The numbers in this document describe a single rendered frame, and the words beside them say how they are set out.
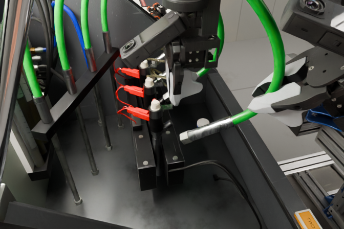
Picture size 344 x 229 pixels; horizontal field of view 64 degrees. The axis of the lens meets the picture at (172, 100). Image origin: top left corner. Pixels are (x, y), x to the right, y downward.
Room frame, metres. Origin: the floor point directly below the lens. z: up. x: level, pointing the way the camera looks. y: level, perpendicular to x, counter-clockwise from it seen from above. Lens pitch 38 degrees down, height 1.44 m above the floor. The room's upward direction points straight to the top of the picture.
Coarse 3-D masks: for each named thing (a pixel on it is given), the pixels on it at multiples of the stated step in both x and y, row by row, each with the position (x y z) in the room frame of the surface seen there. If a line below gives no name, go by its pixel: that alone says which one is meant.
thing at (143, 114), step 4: (128, 108) 0.44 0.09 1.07; (132, 108) 0.44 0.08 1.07; (136, 108) 0.44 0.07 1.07; (140, 108) 0.44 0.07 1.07; (128, 112) 0.44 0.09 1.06; (132, 112) 0.43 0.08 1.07; (136, 112) 0.43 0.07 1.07; (140, 112) 0.43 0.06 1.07; (144, 112) 0.42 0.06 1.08; (148, 112) 0.43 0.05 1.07; (136, 116) 0.43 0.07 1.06; (140, 116) 0.42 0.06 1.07; (144, 116) 0.42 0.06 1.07; (148, 116) 0.42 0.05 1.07; (148, 120) 0.41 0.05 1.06
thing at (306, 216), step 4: (304, 212) 0.27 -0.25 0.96; (308, 212) 0.27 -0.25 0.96; (296, 216) 0.27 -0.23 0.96; (300, 216) 0.26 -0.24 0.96; (304, 216) 0.26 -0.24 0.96; (308, 216) 0.26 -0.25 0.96; (312, 216) 0.26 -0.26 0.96; (304, 220) 0.26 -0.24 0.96; (308, 220) 0.26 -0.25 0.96; (312, 220) 0.26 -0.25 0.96; (300, 224) 0.25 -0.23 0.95; (308, 224) 0.25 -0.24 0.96; (312, 224) 0.25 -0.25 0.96; (316, 224) 0.25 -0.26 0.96; (308, 228) 0.24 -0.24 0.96; (312, 228) 0.24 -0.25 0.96; (316, 228) 0.24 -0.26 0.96
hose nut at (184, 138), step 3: (183, 132) 0.33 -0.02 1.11; (186, 132) 0.33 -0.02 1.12; (180, 135) 0.33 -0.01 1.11; (183, 135) 0.32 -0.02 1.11; (186, 135) 0.32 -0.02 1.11; (180, 138) 0.32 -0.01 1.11; (183, 138) 0.32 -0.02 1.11; (186, 138) 0.32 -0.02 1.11; (183, 141) 0.32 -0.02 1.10; (186, 141) 0.32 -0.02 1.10; (189, 141) 0.32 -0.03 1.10
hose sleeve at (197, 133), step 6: (222, 120) 0.32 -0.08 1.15; (228, 120) 0.31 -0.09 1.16; (204, 126) 0.32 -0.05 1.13; (210, 126) 0.32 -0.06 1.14; (216, 126) 0.31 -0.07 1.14; (222, 126) 0.31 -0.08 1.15; (228, 126) 0.31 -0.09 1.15; (192, 132) 0.32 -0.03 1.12; (198, 132) 0.32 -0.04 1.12; (204, 132) 0.31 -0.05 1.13; (210, 132) 0.31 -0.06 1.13; (216, 132) 0.31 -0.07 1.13; (192, 138) 0.32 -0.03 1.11; (198, 138) 0.32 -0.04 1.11
